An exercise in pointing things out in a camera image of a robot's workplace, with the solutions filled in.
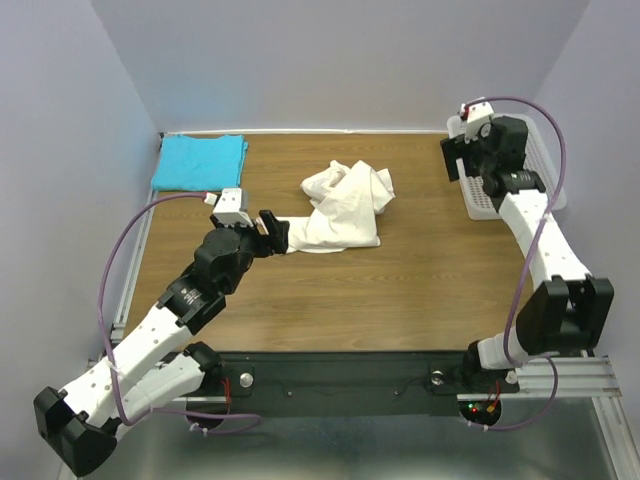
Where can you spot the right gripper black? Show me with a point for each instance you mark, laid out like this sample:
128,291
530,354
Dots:
451,149

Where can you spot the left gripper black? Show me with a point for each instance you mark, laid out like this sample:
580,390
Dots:
277,229

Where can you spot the white t shirt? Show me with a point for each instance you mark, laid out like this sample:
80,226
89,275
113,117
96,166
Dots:
346,203

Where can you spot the white plastic basket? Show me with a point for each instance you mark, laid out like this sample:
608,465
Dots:
478,205

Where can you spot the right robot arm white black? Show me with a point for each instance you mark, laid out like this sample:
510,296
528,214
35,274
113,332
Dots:
569,306

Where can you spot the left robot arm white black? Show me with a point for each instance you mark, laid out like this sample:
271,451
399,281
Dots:
157,362

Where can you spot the folded blue t shirt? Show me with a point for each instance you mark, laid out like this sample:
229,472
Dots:
192,164

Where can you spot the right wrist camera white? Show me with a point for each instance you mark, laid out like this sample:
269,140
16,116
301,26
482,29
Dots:
474,115

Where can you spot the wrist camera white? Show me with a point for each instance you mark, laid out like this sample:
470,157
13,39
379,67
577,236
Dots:
474,115
231,208

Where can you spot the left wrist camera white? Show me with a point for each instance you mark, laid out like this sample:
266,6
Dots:
231,208

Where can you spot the aluminium frame rail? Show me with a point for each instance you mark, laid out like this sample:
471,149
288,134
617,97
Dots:
115,324

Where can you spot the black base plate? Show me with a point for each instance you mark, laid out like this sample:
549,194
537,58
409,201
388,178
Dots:
344,384

